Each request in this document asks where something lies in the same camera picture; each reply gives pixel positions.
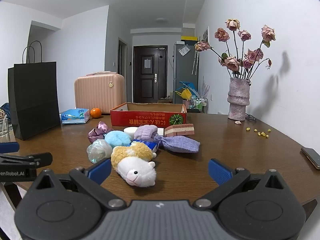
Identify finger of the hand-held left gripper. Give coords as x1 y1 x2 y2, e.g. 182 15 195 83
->
0 152 53 167
0 142 20 153

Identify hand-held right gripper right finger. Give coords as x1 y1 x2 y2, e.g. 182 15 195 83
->
194 158 294 209

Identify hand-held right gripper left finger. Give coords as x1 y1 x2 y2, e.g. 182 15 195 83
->
26 158 127 209

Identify clear plastic ball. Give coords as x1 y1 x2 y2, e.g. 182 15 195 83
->
87 139 113 164

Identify white and yellow alpaca plush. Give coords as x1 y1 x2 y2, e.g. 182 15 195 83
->
111 142 157 187

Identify light blue fluffy ball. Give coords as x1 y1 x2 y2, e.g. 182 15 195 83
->
104 130 132 148

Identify purple satin scrunchie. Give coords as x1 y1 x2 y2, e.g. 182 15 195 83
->
87 121 114 144

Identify purple linen drawstring pouch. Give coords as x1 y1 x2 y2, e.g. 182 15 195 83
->
154 134 200 153

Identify white round puff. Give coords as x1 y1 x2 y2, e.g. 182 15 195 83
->
123 127 138 138

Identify blue tissue pack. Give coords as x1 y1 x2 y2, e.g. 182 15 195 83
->
132 139 158 158

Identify pink layered sponge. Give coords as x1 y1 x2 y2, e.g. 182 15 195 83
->
164 123 195 137

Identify lavender fluffy headband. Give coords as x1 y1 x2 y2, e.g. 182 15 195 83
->
134 125 158 143

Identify red cardboard box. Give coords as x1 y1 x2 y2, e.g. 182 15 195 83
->
110 102 187 127

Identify clear glass cup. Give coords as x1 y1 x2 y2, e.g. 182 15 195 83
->
0 119 10 143

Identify black paper bag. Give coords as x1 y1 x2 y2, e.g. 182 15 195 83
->
7 40 61 140

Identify yellow crumbs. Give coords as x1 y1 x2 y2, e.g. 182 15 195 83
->
246 128 272 138

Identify blue tissue box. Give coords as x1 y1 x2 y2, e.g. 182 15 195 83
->
60 108 90 125

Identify white storage trolley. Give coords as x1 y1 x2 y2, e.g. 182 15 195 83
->
189 95 209 113

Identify pink textured vase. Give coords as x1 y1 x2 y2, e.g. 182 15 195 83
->
227 77 251 121

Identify pink suitcase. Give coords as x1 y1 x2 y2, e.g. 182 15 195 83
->
74 72 125 115

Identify black smartphone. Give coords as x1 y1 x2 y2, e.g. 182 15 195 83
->
301 147 320 170

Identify blue plastic stool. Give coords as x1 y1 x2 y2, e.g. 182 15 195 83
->
179 81 198 93

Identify grey side door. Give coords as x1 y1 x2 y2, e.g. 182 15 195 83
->
118 37 128 103

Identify dark brown entrance door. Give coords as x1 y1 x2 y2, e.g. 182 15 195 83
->
133 45 168 103

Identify dried pink roses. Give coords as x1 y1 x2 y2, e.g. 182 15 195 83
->
195 19 276 80

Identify grey refrigerator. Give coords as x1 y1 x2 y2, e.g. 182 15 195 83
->
173 40 199 104

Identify clear folded umbrella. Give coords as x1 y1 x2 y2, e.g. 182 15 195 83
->
191 47 200 75

